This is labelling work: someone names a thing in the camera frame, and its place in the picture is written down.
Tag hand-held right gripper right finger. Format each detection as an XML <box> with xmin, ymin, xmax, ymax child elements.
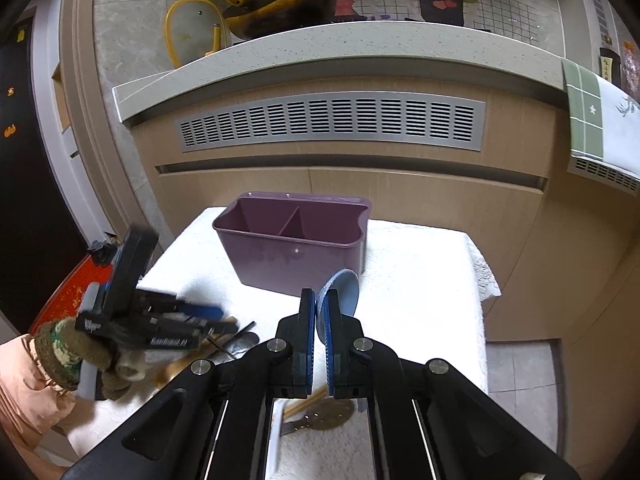
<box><xmin>320</xmin><ymin>297</ymin><xmax>583</xmax><ymax>480</ymax></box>

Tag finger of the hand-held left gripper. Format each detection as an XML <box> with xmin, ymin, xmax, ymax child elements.
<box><xmin>142</xmin><ymin>316</ymin><xmax>239</xmax><ymax>352</ymax></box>
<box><xmin>137</xmin><ymin>291</ymin><xmax>224</xmax><ymax>320</ymax></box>

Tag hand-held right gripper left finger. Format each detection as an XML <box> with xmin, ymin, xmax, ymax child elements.
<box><xmin>62</xmin><ymin>288</ymin><xmax>317</xmax><ymax>480</ymax></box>

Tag grey-blue round spoon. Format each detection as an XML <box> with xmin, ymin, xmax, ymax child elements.
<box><xmin>315</xmin><ymin>268</ymin><xmax>360</xmax><ymax>346</ymax></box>

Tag purple utensil holder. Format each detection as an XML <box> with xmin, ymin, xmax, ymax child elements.
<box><xmin>212</xmin><ymin>191</ymin><xmax>372</xmax><ymax>293</ymax></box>

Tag person's left hand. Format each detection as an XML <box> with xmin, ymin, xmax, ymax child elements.
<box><xmin>32</xmin><ymin>317</ymin><xmax>147</xmax><ymax>402</ymax></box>

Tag wooden spoon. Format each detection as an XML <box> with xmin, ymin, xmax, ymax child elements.
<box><xmin>150</xmin><ymin>315</ymin><xmax>238</xmax><ymax>391</ymax></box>

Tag thin black chopstick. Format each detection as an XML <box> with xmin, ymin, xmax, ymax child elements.
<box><xmin>207</xmin><ymin>321</ymin><xmax>257</xmax><ymax>356</ymax></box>

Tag metal spoon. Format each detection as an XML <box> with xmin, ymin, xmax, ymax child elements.
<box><xmin>207</xmin><ymin>332</ymin><xmax>261</xmax><ymax>361</ymax></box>

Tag red printed mat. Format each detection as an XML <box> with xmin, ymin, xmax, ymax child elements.
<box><xmin>27</xmin><ymin>255</ymin><xmax>118</xmax><ymax>341</ymax></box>

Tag wooden chopsticks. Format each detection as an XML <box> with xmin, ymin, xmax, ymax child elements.
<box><xmin>284</xmin><ymin>387</ymin><xmax>326</xmax><ymax>417</ymax></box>

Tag round slotted skimmer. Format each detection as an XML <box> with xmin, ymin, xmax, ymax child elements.
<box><xmin>287</xmin><ymin>397</ymin><xmax>358</xmax><ymax>436</ymax></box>

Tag white towel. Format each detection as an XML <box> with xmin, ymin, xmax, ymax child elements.
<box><xmin>65</xmin><ymin>206</ymin><xmax>502</xmax><ymax>480</ymax></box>

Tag dark door with stickers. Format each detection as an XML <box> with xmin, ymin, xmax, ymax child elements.
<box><xmin>0</xmin><ymin>17</ymin><xmax>101</xmax><ymax>346</ymax></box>

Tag beige wooden cabinet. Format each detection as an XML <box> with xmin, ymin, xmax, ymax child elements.
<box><xmin>132</xmin><ymin>80</ymin><xmax>640</xmax><ymax>466</ymax></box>

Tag long silver vent grille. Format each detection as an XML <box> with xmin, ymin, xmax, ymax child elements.
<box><xmin>175</xmin><ymin>91</ymin><xmax>487</xmax><ymax>153</ymax></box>

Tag yellow-rimmed glass lid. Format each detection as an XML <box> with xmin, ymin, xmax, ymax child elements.
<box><xmin>165</xmin><ymin>0</ymin><xmax>231</xmax><ymax>68</ymax></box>

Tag white stone countertop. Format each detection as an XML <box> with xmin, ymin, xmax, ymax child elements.
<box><xmin>112</xmin><ymin>20</ymin><xmax>571</xmax><ymax>127</ymax></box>

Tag yellow frying pan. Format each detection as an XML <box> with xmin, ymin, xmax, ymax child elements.
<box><xmin>175</xmin><ymin>0</ymin><xmax>338</xmax><ymax>41</ymax></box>

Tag short silver vent grille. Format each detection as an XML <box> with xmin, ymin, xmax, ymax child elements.
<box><xmin>567</xmin><ymin>155</ymin><xmax>640</xmax><ymax>193</ymax></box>

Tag green checked towel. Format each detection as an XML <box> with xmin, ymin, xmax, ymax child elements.
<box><xmin>561</xmin><ymin>58</ymin><xmax>640</xmax><ymax>171</ymax></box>

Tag dark sauce bottle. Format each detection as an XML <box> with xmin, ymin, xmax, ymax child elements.
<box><xmin>600</xmin><ymin>47</ymin><xmax>623</xmax><ymax>86</ymax></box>

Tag red-filled clear bottle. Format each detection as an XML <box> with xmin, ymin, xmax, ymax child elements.
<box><xmin>621</xmin><ymin>40</ymin><xmax>640</xmax><ymax>93</ymax></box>

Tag white wall vent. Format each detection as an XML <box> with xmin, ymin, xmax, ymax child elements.
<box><xmin>590</xmin><ymin>0</ymin><xmax>608</xmax><ymax>36</ymax></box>

